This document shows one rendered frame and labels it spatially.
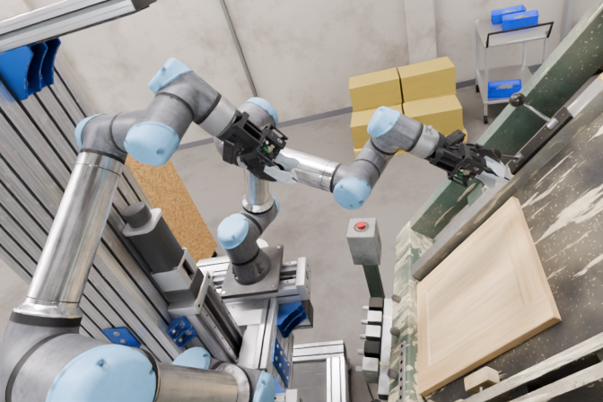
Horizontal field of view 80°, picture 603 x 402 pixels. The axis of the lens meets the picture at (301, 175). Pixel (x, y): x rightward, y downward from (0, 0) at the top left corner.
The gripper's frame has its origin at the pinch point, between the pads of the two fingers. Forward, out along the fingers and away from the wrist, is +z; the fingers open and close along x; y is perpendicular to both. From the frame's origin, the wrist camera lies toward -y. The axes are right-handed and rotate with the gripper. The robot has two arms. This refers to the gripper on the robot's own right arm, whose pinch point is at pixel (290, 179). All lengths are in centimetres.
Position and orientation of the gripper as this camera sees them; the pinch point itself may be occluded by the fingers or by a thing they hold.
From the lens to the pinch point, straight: 82.9
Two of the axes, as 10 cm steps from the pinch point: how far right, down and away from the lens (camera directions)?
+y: 6.3, -1.3, -7.6
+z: 6.9, 5.5, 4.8
